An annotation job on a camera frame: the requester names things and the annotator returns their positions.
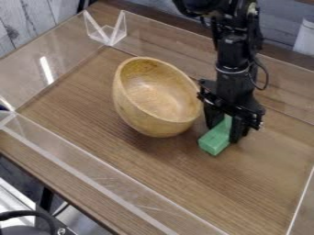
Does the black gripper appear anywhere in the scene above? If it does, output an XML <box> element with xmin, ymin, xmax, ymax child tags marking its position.
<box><xmin>197</xmin><ymin>79</ymin><xmax>264</xmax><ymax>143</ymax></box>

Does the green rectangular block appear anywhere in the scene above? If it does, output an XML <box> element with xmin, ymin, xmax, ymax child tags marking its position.
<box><xmin>197</xmin><ymin>116</ymin><xmax>231</xmax><ymax>156</ymax></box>

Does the brown wooden bowl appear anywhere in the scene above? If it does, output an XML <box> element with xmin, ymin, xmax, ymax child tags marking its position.
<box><xmin>112</xmin><ymin>57</ymin><xmax>201</xmax><ymax>138</ymax></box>

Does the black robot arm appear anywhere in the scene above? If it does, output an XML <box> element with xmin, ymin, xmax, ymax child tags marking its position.
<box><xmin>172</xmin><ymin>0</ymin><xmax>265</xmax><ymax>143</ymax></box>

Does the white cylindrical container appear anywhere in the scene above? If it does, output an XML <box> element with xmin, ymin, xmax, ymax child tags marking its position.
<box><xmin>292</xmin><ymin>15</ymin><xmax>314</xmax><ymax>57</ymax></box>

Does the black table leg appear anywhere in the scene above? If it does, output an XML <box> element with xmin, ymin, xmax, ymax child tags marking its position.
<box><xmin>38</xmin><ymin>187</ymin><xmax>53</xmax><ymax>212</ymax></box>

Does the clear acrylic tray wall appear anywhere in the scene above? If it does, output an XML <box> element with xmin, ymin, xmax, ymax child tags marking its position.
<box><xmin>0</xmin><ymin>6</ymin><xmax>314</xmax><ymax>235</ymax></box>

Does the black metal bracket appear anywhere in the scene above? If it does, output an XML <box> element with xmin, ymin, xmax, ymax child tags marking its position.
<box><xmin>34</xmin><ymin>207</ymin><xmax>77</xmax><ymax>235</ymax></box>

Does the black cable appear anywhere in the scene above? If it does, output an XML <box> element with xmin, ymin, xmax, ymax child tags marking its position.
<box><xmin>0</xmin><ymin>209</ymin><xmax>56</xmax><ymax>235</ymax></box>

